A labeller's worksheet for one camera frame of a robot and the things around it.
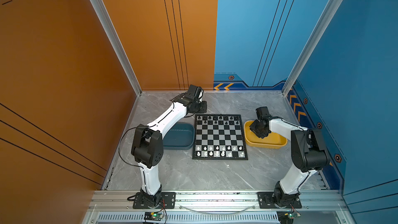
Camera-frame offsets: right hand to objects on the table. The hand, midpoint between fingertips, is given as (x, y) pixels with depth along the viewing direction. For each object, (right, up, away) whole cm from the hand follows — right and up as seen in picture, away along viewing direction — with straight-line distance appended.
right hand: (251, 129), depth 98 cm
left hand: (-29, +15, -7) cm, 33 cm away
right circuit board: (+8, -35, -28) cm, 46 cm away
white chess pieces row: (-16, -10, -11) cm, 22 cm away
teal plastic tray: (-43, -2, -9) cm, 44 cm away
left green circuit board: (-52, -36, -27) cm, 69 cm away
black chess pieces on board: (-19, +7, +4) cm, 21 cm away
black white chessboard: (-21, -4, -4) cm, 22 cm away
